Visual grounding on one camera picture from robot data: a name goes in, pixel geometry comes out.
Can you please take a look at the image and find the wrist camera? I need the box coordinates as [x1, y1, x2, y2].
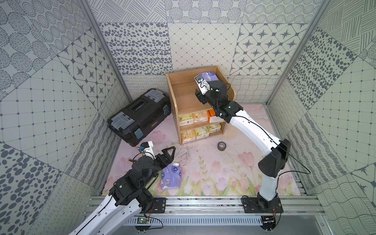
[194, 74, 210, 95]
[139, 141, 155, 158]

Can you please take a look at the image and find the green tissue pack bottom middle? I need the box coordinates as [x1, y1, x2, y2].
[194, 126, 210, 140]

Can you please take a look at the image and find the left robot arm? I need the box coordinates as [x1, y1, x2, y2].
[71, 142, 176, 235]

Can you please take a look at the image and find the green tissue pack bottom right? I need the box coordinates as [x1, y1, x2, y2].
[207, 123, 222, 133]

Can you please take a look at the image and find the orange tissue pack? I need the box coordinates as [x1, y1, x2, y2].
[207, 109, 224, 123]

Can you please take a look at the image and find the green tissue pack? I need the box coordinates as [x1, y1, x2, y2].
[194, 126, 210, 140]
[207, 123, 222, 133]

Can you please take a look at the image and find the green tissue pack middle shelf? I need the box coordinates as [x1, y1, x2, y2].
[179, 114, 194, 127]

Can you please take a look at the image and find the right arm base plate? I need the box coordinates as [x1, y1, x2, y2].
[240, 196, 284, 213]

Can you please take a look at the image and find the yellow tissue pack bottom left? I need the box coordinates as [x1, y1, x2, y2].
[181, 129, 196, 144]

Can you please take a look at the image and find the purple tissue pack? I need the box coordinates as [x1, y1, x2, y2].
[196, 71, 219, 82]
[161, 163, 182, 190]

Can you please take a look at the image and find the beige tissue pack shelf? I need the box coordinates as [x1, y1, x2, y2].
[193, 111, 209, 123]

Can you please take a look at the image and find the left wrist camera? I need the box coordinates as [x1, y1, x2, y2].
[139, 141, 155, 158]

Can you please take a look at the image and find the aluminium mounting rail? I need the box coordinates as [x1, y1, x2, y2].
[83, 195, 326, 217]

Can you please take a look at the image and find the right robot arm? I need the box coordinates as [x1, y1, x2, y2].
[195, 78, 291, 208]

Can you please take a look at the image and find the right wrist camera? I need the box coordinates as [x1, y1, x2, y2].
[194, 74, 210, 95]

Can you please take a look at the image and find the black plastic toolbox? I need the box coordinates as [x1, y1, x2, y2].
[107, 88, 171, 147]

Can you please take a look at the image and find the grey tape roll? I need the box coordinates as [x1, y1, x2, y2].
[217, 142, 227, 151]

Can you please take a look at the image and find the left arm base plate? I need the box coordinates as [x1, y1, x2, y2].
[134, 197, 167, 214]

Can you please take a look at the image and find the wooden shelf unit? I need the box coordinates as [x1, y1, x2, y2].
[165, 66, 230, 145]

